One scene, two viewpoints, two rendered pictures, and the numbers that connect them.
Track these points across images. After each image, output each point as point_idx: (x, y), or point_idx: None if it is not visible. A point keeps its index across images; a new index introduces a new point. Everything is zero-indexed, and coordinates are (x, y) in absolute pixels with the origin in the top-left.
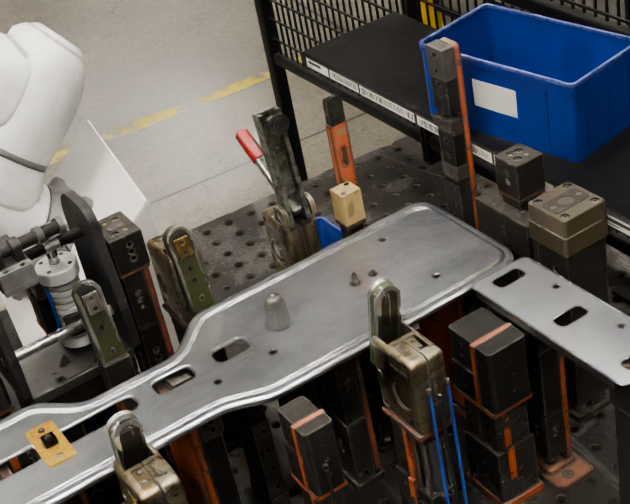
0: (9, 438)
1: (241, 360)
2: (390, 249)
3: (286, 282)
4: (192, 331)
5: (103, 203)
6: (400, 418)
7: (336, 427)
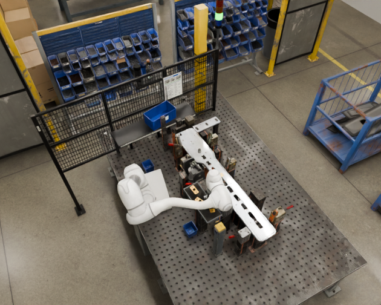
0: None
1: (206, 155)
2: (185, 139)
3: (190, 150)
4: (198, 161)
5: (150, 180)
6: (213, 145)
7: None
